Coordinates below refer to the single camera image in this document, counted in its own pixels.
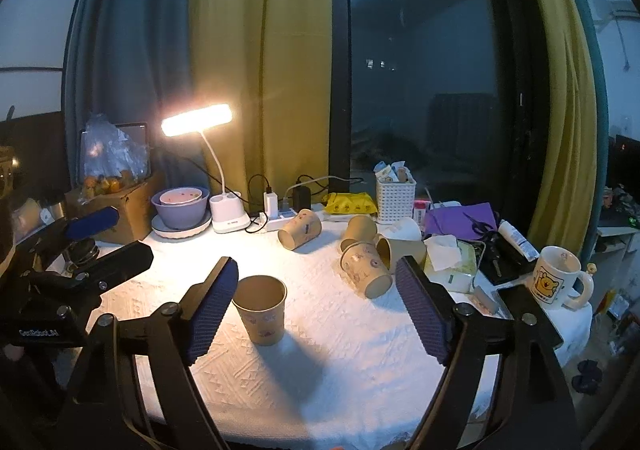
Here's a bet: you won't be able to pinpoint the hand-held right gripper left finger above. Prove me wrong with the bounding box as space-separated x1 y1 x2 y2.
30 256 241 450

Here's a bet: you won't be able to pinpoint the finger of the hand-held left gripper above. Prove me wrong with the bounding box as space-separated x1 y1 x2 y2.
12 207 120 261
60 240 154 293

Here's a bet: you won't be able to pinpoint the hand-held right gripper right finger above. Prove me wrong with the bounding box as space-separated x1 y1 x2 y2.
396 255 582 450

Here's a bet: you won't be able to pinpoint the printed brown paper cup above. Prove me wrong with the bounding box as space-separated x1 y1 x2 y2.
375 235 428 277
340 215 378 253
231 275 288 346
340 241 394 300
277 209 323 253

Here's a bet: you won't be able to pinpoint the cardboard box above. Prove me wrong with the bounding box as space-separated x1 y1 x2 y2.
65 173 166 244

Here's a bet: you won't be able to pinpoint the pile of oranges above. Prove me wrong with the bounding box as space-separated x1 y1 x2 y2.
81 171 137 198

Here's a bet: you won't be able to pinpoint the tissue pack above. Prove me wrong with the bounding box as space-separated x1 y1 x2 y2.
423 234 479 294

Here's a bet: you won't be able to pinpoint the small grey box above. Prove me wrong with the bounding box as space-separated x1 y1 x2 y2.
472 285 501 316

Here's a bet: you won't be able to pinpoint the white plate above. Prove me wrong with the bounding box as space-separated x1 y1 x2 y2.
151 213 213 239

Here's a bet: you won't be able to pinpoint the clear plastic bag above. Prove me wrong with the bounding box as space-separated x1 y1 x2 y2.
80 114 151 196

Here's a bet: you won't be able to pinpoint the purple bowl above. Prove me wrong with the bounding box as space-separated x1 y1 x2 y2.
151 187 211 231

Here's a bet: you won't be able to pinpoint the pink bowl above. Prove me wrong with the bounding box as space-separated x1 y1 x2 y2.
159 187 205 206

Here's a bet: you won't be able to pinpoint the purple cloth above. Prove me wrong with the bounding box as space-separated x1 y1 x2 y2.
424 203 499 242

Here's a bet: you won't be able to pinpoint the black case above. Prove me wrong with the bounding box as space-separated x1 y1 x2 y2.
482 243 533 287

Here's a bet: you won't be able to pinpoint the white desk lamp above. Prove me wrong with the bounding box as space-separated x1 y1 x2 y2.
161 104 251 234

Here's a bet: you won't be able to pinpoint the glass jar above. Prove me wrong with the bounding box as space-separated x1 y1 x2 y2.
0 145 17 203

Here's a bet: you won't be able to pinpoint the black scissors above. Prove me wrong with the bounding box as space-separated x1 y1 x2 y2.
462 214 502 243

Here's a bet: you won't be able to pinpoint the white plastic basket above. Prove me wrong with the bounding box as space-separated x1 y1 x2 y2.
375 179 417 224

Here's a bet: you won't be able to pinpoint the white power strip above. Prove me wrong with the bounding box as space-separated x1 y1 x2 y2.
247 209 302 233

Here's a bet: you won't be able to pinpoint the white tube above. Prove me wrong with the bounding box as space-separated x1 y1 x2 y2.
497 219 540 262

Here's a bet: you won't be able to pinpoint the white bear print mug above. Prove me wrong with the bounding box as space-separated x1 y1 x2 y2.
525 245 595 309

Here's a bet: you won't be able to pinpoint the yellow snack packet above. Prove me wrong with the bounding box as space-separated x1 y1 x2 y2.
322 191 377 216

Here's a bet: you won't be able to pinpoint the bunch of sachets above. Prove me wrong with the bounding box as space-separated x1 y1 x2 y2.
375 160 416 184

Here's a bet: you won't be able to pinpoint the dark slippers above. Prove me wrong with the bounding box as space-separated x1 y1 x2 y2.
571 359 607 394

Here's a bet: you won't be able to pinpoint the white shelf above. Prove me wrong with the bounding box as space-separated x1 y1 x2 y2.
592 224 640 291

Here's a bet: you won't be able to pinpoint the yellow curtain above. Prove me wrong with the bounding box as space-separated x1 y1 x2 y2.
189 0 335 198
504 0 601 256

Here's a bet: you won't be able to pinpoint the black monitor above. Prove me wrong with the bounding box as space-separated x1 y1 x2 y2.
614 133 640 183

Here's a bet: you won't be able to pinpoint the black cable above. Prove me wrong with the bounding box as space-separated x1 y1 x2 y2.
165 150 273 233

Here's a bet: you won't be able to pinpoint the white cable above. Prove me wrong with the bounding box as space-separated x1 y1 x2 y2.
284 174 364 203

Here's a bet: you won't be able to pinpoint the black window frame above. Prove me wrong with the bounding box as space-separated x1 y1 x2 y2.
326 0 352 181

